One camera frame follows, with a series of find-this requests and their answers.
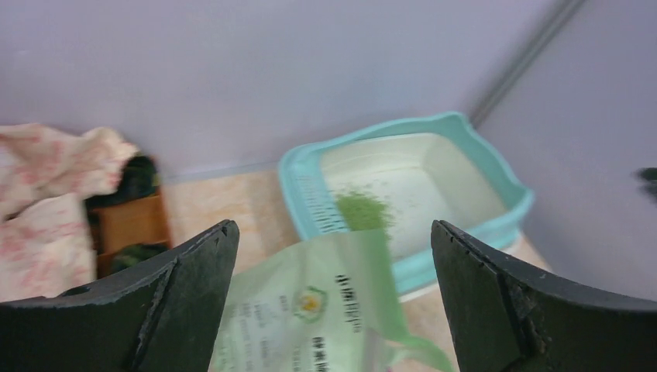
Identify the dark plant near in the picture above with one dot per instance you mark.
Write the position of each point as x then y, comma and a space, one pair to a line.
132, 255

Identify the dark plant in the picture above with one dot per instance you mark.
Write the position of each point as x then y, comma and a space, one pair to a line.
139, 180
132, 255

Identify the teal litter box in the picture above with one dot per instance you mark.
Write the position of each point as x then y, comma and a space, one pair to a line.
425, 169

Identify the dark plant far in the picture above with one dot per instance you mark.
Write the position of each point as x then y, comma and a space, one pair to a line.
139, 180

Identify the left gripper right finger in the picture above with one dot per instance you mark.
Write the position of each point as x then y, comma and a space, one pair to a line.
505, 314

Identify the green litter bag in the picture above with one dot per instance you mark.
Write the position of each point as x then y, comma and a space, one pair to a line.
325, 304

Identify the pink patterned cloth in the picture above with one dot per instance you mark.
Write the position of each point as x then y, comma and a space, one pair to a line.
46, 175

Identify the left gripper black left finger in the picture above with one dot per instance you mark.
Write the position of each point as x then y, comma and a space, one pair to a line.
162, 314

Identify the wooden tray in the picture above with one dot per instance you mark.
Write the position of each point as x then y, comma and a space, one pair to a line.
113, 228

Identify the green litter pile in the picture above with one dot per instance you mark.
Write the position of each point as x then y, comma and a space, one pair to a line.
364, 211

